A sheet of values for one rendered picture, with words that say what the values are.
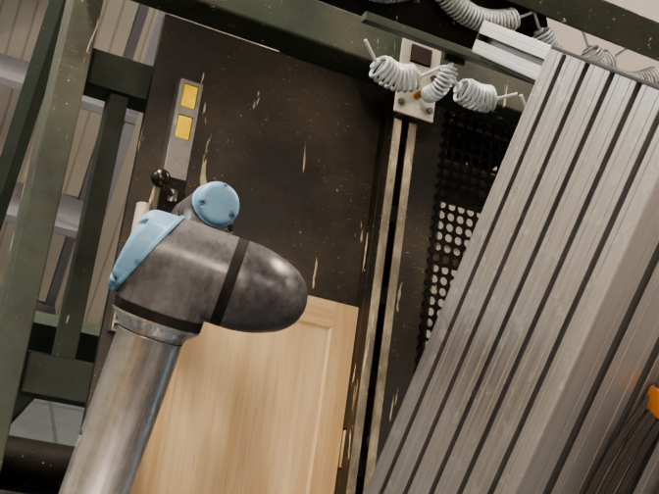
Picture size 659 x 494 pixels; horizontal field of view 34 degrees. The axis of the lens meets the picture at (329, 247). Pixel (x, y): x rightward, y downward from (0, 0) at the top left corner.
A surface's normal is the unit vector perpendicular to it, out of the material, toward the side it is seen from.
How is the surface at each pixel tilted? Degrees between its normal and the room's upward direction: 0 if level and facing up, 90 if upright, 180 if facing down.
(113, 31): 90
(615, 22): 90
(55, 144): 57
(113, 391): 78
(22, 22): 90
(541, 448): 90
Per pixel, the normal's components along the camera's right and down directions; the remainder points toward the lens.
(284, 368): 0.43, -0.20
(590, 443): 0.30, 0.35
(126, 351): -0.37, -0.14
